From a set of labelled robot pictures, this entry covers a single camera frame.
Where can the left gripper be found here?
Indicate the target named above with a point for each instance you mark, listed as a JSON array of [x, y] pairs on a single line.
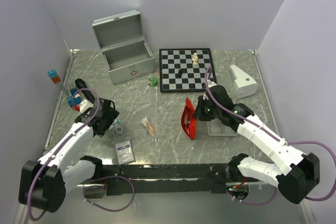
[[111, 116]]

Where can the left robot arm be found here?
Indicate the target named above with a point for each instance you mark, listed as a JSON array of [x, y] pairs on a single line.
[[44, 183]]

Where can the black grey chessboard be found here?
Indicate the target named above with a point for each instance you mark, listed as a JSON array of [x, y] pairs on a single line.
[[192, 79]]

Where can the medical tape roll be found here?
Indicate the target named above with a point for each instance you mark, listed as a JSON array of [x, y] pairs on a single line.
[[119, 129]]

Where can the cream chess piece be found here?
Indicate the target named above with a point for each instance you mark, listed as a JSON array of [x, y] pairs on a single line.
[[195, 57], [195, 62]]

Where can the white plastic wedge housing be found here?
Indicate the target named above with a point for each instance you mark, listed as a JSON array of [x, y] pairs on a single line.
[[244, 85]]

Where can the toy brick tower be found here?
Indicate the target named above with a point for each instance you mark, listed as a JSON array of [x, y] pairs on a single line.
[[72, 99]]

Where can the white gauze pad packet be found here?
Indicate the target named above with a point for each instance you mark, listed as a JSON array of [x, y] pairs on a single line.
[[124, 151]]

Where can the white bandage packet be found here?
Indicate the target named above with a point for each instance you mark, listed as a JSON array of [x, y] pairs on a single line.
[[116, 122]]

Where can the bag of cotton swabs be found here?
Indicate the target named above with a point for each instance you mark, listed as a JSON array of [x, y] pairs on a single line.
[[149, 128]]

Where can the metal first aid case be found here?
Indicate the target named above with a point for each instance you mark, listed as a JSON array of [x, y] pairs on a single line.
[[123, 46]]

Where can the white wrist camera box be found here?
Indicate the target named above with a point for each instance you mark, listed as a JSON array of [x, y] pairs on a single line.
[[83, 105]]

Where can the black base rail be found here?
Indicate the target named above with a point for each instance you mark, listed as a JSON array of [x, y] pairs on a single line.
[[166, 178]]

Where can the red first aid kit pouch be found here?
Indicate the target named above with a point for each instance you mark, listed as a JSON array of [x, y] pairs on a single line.
[[188, 122]]

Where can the green plastic clip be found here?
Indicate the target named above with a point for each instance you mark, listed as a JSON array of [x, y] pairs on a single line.
[[152, 82]]

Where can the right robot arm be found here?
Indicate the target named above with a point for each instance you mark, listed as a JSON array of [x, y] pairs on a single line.
[[293, 172]]

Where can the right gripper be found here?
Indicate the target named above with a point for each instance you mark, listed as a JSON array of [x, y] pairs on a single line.
[[199, 114]]

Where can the grey plastic tray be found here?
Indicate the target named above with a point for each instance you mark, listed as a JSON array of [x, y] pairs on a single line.
[[216, 128]]

